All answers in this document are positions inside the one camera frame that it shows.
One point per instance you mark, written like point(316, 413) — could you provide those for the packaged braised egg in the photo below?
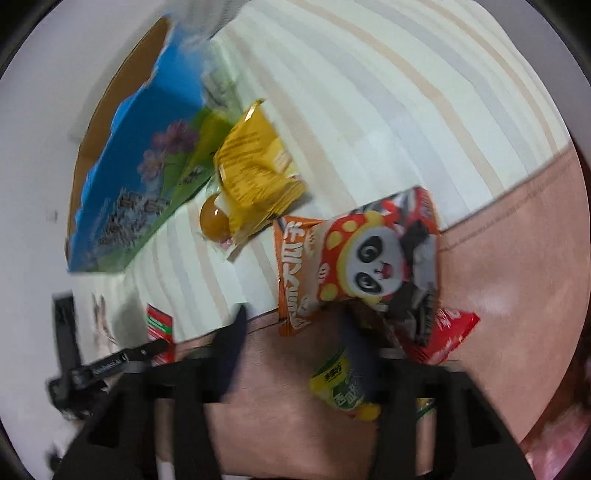
point(214, 221)

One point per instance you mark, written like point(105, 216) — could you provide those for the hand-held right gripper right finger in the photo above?
point(360, 360)

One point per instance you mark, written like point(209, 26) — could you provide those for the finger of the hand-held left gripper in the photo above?
point(124, 357)
point(64, 327)

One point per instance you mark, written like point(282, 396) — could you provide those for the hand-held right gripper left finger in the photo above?
point(231, 350)

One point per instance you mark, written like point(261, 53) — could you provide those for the small red snack packet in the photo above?
point(443, 332)

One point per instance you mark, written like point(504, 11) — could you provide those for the panda print snack packet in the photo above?
point(369, 258)

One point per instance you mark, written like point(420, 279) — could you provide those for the yellow snack packet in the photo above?
point(254, 175)

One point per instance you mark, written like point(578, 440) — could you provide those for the red and green snack packet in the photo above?
point(159, 325)

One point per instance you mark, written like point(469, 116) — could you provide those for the green candy packet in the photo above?
point(337, 383)

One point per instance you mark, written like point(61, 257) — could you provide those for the orange snack packet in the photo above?
point(295, 258)

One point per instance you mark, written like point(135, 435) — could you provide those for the blue printed cardboard box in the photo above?
point(138, 152)

